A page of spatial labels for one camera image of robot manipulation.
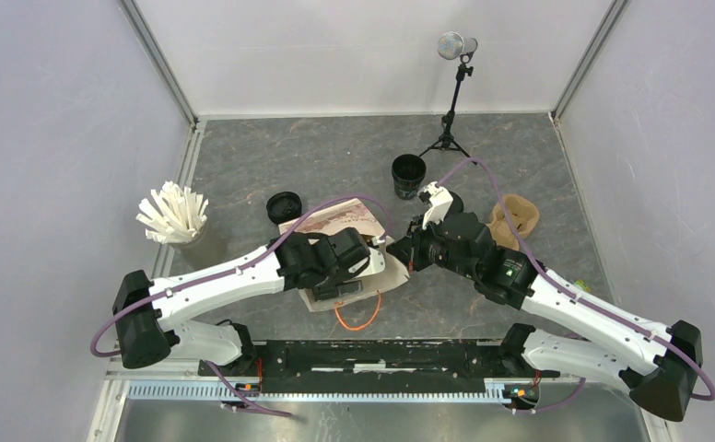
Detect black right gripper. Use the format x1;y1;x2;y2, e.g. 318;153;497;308
386;213;477;281

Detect paper takeout bag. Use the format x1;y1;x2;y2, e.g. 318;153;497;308
275;198;409;313

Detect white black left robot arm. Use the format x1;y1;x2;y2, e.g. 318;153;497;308
112;227;386;376

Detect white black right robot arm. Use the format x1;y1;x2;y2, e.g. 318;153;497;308
388;213;703;422

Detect stack of black lids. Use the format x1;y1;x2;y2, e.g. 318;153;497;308
265;192;303;226

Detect stack of black cups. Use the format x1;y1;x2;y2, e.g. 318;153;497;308
391;154;427;200

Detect green toy figure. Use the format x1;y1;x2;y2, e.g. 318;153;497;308
574;279;592;293

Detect white straws in cup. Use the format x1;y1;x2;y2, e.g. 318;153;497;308
135;181;227;270

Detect microphone on black tripod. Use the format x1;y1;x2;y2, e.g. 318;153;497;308
419;31;478;157

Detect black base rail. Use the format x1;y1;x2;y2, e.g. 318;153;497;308
107;338;658;404

